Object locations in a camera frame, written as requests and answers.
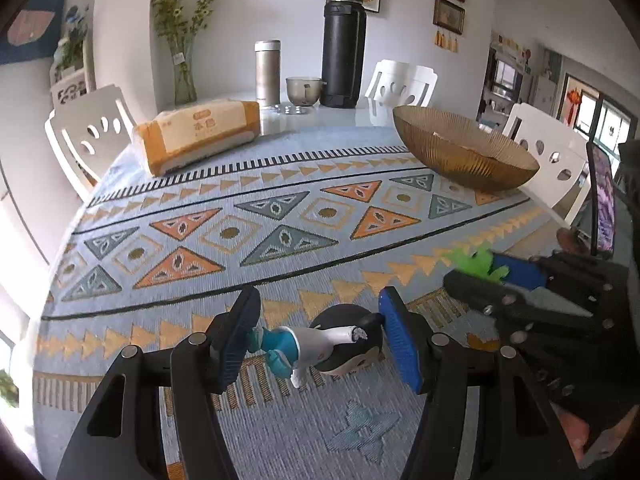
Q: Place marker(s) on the blue white artificial flowers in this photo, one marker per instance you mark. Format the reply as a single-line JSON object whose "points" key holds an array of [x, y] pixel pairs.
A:
{"points": [[75, 35]]}

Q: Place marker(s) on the black-haired white blue figurine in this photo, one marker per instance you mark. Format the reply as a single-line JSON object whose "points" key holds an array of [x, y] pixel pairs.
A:
{"points": [[310, 345]]}

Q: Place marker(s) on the patterned blue woven tablecloth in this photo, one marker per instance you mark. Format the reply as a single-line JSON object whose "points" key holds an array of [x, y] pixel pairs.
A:
{"points": [[310, 280]]}

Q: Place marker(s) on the large black thermos flask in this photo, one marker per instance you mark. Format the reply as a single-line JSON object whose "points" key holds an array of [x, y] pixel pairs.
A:
{"points": [[342, 55]]}

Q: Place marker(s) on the blue cushion pink patch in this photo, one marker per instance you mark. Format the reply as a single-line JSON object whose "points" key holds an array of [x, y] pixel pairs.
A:
{"points": [[30, 30]]}

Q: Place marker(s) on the yellow hanging tassels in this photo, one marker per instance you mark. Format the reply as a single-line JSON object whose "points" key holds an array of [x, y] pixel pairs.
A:
{"points": [[445, 41]]}

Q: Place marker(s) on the bright green toy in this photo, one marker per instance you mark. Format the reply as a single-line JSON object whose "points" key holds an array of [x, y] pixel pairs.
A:
{"points": [[472, 260]]}

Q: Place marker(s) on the white dining chair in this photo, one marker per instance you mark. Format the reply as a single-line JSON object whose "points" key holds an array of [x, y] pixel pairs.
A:
{"points": [[65, 125], [525, 125], [422, 82]]}

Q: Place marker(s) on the grey glass cup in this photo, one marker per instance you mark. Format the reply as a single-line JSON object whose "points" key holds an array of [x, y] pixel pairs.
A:
{"points": [[302, 91]]}

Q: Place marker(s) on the white carved shelf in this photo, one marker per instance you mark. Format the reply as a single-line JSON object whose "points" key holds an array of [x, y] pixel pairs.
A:
{"points": [[70, 92]]}

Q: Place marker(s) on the small green potted plant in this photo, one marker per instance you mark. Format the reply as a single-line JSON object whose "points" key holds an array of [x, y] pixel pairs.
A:
{"points": [[7, 390]]}

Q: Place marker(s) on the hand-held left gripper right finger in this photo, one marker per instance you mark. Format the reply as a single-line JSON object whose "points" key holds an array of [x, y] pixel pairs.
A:
{"points": [[400, 340]]}

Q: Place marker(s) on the dark framed window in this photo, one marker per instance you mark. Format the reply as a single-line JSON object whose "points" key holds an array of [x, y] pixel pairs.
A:
{"points": [[607, 120]]}

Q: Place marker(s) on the person's right hand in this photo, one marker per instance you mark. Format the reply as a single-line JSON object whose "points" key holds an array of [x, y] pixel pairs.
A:
{"points": [[575, 432]]}

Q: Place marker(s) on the yellow green flower bunch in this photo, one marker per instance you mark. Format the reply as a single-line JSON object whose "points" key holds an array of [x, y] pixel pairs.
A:
{"points": [[175, 10]]}

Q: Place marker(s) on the orange white tissue pack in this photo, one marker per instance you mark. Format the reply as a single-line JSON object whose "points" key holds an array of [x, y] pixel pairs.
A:
{"points": [[200, 135]]}

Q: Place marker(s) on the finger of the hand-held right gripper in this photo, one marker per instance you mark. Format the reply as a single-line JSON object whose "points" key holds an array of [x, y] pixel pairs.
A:
{"points": [[500, 297], [522, 272]]}

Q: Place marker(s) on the red hanging knot ornament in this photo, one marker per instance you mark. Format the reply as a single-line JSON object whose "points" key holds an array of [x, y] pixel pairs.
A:
{"points": [[575, 102]]}

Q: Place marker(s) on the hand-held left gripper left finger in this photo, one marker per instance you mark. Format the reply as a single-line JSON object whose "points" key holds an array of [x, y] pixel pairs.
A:
{"points": [[235, 345]]}

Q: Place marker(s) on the brown ribbed bowl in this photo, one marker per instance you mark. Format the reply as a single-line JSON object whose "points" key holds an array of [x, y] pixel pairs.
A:
{"points": [[465, 165]]}

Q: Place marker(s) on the silver thermos bottle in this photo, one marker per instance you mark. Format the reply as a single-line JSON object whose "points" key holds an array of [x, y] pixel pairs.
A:
{"points": [[267, 75]]}

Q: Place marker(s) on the clear glass vase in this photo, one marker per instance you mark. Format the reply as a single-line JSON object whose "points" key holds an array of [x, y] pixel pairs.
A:
{"points": [[185, 85]]}

